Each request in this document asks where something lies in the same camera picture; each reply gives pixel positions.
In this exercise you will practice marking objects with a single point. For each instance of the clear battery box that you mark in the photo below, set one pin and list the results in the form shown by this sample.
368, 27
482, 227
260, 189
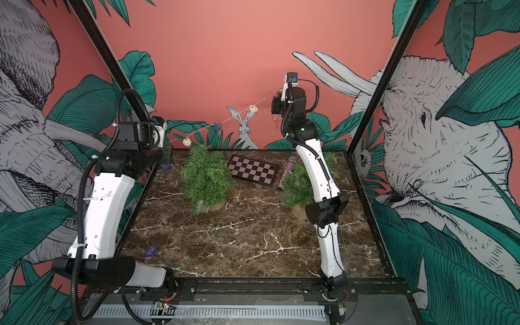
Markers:
202, 207

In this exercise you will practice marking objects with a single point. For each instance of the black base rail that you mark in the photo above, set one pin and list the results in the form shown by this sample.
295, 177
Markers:
311, 289

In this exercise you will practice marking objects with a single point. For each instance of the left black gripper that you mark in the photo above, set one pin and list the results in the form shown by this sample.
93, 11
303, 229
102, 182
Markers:
168, 149

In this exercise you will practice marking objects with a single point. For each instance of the purple glitter tube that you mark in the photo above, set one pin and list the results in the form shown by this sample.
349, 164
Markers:
288, 168

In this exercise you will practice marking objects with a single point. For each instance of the dark blue round lid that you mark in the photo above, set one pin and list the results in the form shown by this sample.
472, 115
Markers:
150, 252

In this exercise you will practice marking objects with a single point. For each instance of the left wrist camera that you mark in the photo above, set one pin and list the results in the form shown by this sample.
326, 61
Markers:
159, 131

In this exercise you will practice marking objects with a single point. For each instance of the brown checkered chess board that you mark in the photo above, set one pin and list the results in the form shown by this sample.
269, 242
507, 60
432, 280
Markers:
257, 172

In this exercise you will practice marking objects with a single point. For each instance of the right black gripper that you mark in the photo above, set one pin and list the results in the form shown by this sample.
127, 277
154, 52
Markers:
277, 110

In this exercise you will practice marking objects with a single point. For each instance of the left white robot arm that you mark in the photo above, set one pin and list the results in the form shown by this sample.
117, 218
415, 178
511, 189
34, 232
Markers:
91, 264

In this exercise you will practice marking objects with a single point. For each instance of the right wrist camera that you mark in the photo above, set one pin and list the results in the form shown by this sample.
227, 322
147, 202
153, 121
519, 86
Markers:
290, 81

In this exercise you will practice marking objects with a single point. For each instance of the white slotted cable duct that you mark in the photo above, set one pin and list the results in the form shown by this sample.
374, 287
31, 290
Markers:
313, 312

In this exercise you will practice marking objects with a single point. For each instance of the small christmas tree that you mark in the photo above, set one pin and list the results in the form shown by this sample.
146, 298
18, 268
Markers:
207, 178
298, 192

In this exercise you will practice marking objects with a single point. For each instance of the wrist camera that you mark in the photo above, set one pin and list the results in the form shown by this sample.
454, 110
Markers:
290, 81
159, 131

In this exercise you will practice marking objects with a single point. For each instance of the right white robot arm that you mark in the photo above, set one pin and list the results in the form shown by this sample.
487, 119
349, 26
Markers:
329, 202

